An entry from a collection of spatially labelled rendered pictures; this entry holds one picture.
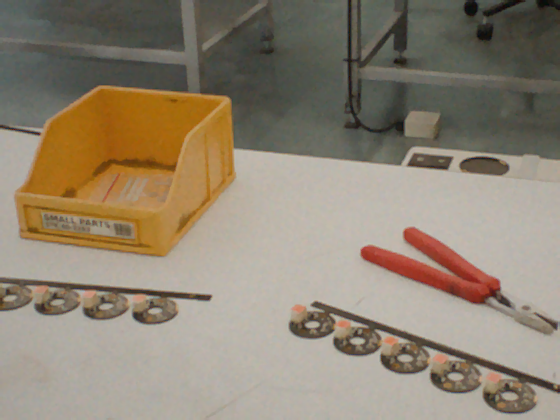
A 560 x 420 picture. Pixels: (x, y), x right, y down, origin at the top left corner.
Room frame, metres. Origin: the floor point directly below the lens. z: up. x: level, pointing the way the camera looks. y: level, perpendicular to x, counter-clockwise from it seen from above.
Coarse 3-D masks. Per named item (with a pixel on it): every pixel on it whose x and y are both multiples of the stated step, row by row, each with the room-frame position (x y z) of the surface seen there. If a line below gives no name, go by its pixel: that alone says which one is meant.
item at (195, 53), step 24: (192, 0) 2.74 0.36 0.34; (264, 0) 3.32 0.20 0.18; (192, 24) 2.74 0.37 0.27; (240, 24) 3.07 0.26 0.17; (264, 24) 3.32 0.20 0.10; (0, 48) 2.93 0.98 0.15; (24, 48) 2.91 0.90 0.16; (48, 48) 2.88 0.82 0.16; (72, 48) 2.86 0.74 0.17; (96, 48) 2.84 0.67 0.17; (120, 48) 2.83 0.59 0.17; (192, 48) 2.74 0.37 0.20; (216, 48) 2.88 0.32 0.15; (264, 48) 3.34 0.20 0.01; (192, 72) 2.74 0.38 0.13
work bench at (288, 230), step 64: (0, 192) 0.61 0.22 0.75; (256, 192) 0.61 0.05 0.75; (320, 192) 0.60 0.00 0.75; (384, 192) 0.60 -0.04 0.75; (448, 192) 0.60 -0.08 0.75; (512, 192) 0.60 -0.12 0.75; (0, 256) 0.52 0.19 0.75; (64, 256) 0.52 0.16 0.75; (128, 256) 0.52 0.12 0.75; (192, 256) 0.52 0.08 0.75; (256, 256) 0.52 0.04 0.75; (320, 256) 0.52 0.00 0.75; (512, 256) 0.51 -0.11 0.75; (0, 320) 0.45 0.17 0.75; (64, 320) 0.45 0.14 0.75; (128, 320) 0.45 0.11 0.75; (192, 320) 0.45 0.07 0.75; (256, 320) 0.45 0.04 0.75; (384, 320) 0.45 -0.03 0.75; (448, 320) 0.44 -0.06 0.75; (512, 320) 0.44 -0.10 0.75; (0, 384) 0.40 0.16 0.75; (64, 384) 0.39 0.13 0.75; (128, 384) 0.39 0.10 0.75; (192, 384) 0.39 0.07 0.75; (256, 384) 0.39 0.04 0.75; (320, 384) 0.39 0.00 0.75; (384, 384) 0.39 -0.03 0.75
